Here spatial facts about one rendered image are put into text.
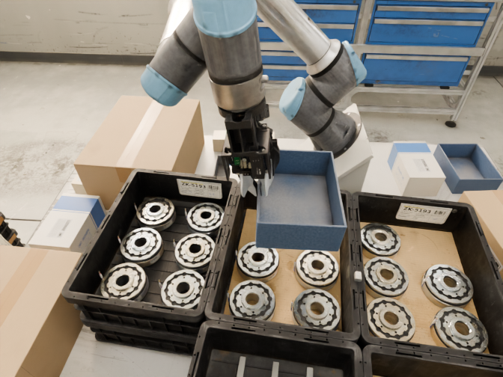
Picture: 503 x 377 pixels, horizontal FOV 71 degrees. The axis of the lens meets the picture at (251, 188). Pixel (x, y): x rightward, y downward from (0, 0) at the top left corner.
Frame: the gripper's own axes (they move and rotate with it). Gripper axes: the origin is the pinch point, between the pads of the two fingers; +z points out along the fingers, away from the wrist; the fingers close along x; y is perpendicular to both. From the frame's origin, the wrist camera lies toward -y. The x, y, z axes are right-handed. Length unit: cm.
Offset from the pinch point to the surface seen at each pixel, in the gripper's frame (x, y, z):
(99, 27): -177, -277, 54
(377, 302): 23.2, 7.7, 29.1
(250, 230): -6.8, -12.4, 28.2
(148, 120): -44, -51, 16
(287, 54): -2, -194, 60
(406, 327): 28.2, 12.8, 29.7
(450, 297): 39, 5, 32
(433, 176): 50, -44, 40
